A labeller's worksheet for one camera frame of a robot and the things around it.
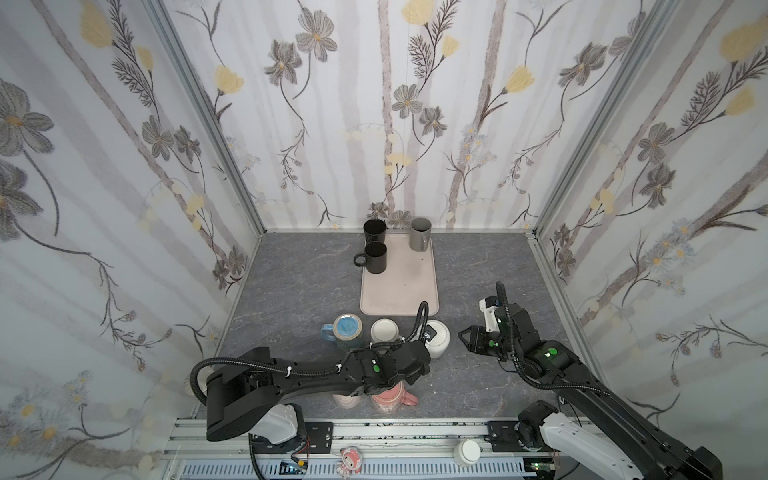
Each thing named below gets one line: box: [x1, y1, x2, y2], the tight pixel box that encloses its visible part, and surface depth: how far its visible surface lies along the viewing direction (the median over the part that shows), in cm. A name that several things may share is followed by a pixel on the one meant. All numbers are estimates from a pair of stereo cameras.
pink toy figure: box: [336, 446, 362, 479], surface depth 70 cm
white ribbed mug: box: [417, 320, 451, 359], surface depth 82 cm
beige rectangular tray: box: [359, 233, 440, 316], surface depth 107 cm
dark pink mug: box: [371, 380, 419, 409], surface depth 73 cm
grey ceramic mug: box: [409, 217, 432, 252], surface depth 110 cm
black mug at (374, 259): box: [353, 242, 387, 274], surface depth 107 cm
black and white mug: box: [363, 218, 387, 244], surface depth 113 cm
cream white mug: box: [370, 318, 404, 343], surface depth 88 cm
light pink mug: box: [332, 394, 362, 409], surface depth 80 cm
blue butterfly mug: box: [320, 313, 363, 352], surface depth 84 cm
